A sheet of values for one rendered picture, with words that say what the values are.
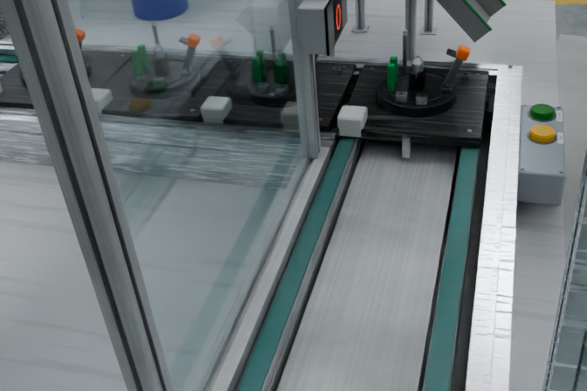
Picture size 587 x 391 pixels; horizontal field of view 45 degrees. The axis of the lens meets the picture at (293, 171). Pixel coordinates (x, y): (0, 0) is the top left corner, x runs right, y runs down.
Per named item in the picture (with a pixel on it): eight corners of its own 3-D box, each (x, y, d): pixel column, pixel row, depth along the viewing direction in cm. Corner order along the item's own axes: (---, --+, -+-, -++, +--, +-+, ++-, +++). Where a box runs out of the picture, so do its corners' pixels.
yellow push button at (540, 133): (554, 135, 119) (555, 125, 118) (554, 148, 116) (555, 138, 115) (528, 133, 120) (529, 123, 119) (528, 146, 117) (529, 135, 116)
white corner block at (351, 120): (368, 126, 126) (368, 106, 124) (363, 139, 123) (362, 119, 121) (341, 123, 128) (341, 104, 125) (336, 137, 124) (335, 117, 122)
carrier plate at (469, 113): (488, 79, 136) (489, 70, 135) (479, 148, 118) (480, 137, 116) (363, 72, 143) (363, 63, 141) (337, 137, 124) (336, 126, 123)
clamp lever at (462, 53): (452, 84, 127) (471, 48, 122) (452, 89, 125) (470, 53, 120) (433, 76, 127) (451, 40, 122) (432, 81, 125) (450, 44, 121)
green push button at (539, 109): (553, 113, 124) (555, 104, 123) (553, 126, 121) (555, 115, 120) (528, 112, 125) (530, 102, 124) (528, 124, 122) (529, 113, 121)
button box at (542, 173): (558, 135, 128) (562, 105, 124) (561, 206, 112) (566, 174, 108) (517, 132, 130) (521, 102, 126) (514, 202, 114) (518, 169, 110)
